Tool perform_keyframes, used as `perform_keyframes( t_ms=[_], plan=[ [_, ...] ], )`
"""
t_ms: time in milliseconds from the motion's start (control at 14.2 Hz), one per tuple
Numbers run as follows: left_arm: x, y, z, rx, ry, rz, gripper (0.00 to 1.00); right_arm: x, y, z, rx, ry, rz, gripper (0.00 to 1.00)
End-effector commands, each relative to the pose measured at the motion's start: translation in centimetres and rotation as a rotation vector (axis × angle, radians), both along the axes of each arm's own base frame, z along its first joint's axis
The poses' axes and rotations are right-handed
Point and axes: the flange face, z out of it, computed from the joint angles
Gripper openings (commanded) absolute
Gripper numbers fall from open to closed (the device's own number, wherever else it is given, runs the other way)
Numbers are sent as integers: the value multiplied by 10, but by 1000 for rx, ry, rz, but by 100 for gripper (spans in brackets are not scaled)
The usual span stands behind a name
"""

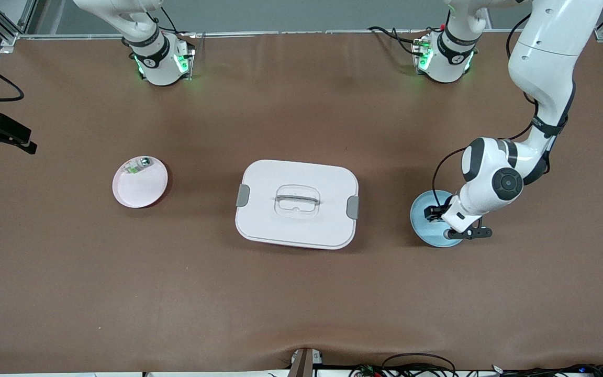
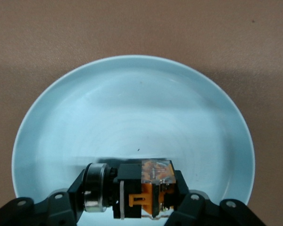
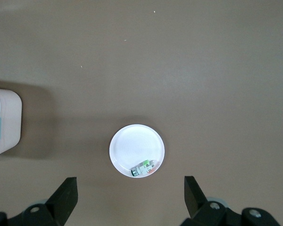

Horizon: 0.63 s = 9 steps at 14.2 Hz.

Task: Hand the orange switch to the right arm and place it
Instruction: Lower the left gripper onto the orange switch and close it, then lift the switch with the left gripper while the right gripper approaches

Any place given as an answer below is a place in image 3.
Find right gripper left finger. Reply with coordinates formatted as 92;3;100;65
8;177;79;226

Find pink round plate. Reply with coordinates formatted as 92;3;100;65
109;124;166;179

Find green white switch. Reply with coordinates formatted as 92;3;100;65
130;159;157;178

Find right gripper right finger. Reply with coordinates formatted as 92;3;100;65
179;176;281;226

